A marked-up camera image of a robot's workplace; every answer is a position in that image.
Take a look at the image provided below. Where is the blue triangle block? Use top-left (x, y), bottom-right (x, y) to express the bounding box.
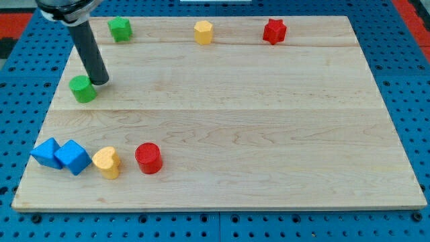
top-left (30, 138), bottom-right (63, 169)

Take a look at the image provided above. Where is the red star block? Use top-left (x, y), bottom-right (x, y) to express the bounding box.
top-left (263, 18), bottom-right (288, 45)

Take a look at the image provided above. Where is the green cylinder block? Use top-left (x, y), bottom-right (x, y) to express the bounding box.
top-left (69, 75), bottom-right (97, 103)

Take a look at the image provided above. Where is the green star block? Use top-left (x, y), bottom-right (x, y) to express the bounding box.
top-left (107, 16), bottom-right (132, 42)

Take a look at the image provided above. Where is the blue cube block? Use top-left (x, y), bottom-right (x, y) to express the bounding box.
top-left (54, 140), bottom-right (92, 175)

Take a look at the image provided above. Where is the red cylinder block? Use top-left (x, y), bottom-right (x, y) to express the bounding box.
top-left (135, 143), bottom-right (163, 174)

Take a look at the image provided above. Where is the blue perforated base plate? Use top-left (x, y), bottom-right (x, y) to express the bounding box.
top-left (1, 1), bottom-right (429, 241)

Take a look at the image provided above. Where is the yellow hexagon block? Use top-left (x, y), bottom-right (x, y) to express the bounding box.
top-left (193, 20), bottom-right (214, 45)

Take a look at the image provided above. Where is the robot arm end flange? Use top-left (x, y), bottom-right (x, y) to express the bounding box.
top-left (36, 0), bottom-right (103, 27)

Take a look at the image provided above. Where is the light wooden board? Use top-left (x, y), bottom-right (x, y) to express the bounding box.
top-left (12, 16), bottom-right (427, 212)

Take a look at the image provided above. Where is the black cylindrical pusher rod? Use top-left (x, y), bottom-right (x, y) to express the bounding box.
top-left (68, 21), bottom-right (110, 85)

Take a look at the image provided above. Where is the yellow heart block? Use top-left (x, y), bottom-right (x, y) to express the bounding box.
top-left (92, 147), bottom-right (121, 179)

